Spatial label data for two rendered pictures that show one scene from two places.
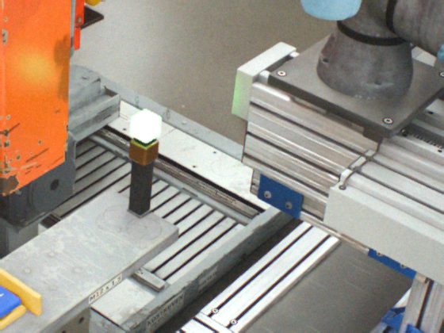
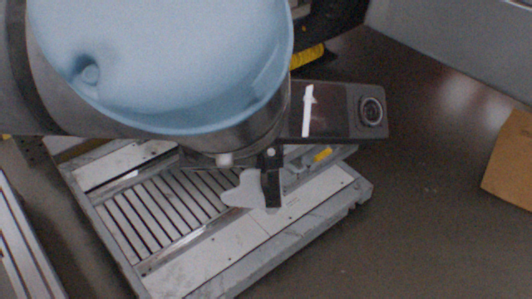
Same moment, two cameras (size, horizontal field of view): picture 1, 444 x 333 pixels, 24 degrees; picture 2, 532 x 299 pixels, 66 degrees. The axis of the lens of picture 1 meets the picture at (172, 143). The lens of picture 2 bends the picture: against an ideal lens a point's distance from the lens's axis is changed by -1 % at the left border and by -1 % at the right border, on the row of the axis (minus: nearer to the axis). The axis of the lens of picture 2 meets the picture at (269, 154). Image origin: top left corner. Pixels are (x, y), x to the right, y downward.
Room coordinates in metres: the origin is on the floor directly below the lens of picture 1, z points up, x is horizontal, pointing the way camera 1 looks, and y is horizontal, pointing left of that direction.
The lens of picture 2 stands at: (2.52, -0.73, 1.17)
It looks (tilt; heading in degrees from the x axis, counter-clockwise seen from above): 45 degrees down; 105
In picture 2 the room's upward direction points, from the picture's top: straight up
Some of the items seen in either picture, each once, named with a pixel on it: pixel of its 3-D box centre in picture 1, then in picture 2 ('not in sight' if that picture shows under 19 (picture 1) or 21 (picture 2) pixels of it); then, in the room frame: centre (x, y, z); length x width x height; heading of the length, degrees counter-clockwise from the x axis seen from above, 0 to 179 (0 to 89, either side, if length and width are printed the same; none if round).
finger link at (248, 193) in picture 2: not in sight; (251, 197); (2.43, -0.48, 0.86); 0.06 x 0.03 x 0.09; 14
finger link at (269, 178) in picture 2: not in sight; (269, 171); (2.45, -0.48, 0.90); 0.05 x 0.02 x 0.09; 105
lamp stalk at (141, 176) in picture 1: (142, 166); not in sight; (1.48, 0.05, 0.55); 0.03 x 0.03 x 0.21; 54
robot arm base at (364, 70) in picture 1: (369, 47); not in sight; (1.42, -0.29, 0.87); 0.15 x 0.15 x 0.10
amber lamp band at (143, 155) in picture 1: (143, 149); not in sight; (1.48, 0.05, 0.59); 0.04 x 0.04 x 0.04; 54
